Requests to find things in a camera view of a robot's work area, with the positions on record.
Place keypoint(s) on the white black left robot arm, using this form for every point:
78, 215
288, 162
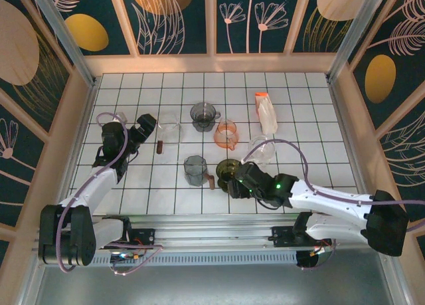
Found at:
99, 182

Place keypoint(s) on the aluminium frame post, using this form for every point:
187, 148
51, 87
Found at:
68, 42
357, 36

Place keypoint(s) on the grey plastic coffee dripper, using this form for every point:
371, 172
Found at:
202, 114

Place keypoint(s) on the orange glass server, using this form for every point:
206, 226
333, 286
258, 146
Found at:
225, 137

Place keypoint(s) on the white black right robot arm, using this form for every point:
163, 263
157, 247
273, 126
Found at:
332, 202

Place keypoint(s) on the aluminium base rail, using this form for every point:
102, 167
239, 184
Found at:
216, 233

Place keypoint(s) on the clear plastic cup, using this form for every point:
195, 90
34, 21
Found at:
264, 149

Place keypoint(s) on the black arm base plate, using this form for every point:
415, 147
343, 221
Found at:
147, 235
282, 235

